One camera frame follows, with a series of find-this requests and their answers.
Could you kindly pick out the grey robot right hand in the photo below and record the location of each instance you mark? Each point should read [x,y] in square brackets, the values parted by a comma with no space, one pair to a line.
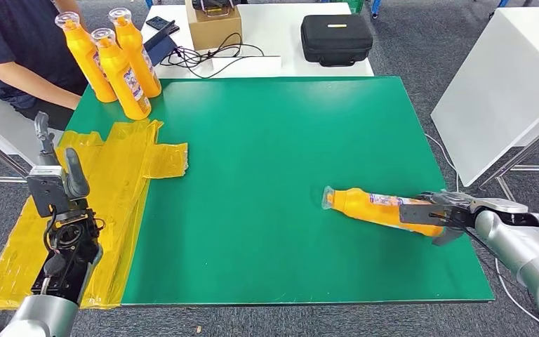
[451,197]

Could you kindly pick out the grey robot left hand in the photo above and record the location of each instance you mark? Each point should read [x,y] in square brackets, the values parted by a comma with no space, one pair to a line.
[76,176]

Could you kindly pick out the orange detergent bottle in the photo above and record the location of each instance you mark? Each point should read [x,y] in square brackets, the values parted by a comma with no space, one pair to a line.
[134,51]
[116,79]
[367,209]
[83,60]

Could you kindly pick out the person's left forearm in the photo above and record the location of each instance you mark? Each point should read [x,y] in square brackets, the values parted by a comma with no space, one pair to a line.
[67,5]

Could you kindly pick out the person's right forearm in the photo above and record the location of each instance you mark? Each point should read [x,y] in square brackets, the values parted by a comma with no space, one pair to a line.
[32,86]

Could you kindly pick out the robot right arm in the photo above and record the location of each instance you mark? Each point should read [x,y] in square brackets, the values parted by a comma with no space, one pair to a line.
[520,242]

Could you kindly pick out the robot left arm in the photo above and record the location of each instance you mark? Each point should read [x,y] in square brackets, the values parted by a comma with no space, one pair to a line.
[60,279]

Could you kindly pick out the yellow plastic sheet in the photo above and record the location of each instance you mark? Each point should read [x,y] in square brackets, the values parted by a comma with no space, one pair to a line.
[125,186]

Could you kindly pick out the white bench with metal legs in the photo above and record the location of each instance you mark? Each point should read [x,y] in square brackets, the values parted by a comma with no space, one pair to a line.
[0,135]

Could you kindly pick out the white table with metal legs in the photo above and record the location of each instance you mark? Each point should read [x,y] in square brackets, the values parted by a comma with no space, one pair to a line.
[497,93]

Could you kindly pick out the person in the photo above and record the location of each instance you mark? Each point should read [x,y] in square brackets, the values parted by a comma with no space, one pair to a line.
[14,46]

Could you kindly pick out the black smartphone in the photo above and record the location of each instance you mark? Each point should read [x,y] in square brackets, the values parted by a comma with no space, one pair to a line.
[158,22]

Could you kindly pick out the green table mat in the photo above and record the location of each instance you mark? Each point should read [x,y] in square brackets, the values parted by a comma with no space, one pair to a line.
[251,163]

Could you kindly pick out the black carrying case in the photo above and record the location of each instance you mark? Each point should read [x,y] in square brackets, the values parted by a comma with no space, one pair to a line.
[337,39]

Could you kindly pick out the cardboard box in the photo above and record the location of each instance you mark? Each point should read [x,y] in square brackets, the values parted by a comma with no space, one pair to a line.
[213,32]

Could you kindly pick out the green plastic crate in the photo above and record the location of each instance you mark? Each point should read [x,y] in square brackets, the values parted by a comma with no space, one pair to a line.
[353,5]

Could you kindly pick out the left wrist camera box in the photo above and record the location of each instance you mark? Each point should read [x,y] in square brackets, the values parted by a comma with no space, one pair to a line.
[46,190]

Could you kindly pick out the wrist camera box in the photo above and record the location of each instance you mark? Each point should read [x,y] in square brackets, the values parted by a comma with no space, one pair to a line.
[418,215]
[46,190]

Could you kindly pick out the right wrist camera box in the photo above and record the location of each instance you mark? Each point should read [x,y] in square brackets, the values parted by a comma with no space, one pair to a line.
[418,215]

